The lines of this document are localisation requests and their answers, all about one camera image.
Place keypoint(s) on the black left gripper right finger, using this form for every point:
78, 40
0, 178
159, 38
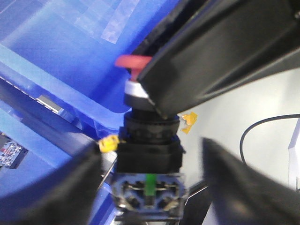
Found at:
244, 196

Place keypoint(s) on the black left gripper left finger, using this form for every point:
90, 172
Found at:
65, 197

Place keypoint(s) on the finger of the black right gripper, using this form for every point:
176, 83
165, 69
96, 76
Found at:
228, 44

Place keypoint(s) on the red mushroom push button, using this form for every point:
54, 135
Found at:
147, 185

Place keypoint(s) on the orange tape scrap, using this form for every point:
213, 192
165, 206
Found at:
189, 119

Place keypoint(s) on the left blue plastic bin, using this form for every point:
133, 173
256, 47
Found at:
59, 87

